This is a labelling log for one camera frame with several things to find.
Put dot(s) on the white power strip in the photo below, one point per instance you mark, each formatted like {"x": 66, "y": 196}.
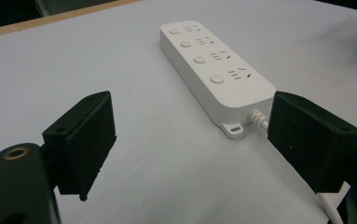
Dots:
{"x": 215, "y": 73}

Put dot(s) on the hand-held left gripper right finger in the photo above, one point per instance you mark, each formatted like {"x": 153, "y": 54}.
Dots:
{"x": 309, "y": 140}

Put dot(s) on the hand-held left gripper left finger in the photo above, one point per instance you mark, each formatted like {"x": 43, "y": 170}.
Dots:
{"x": 86, "y": 146}

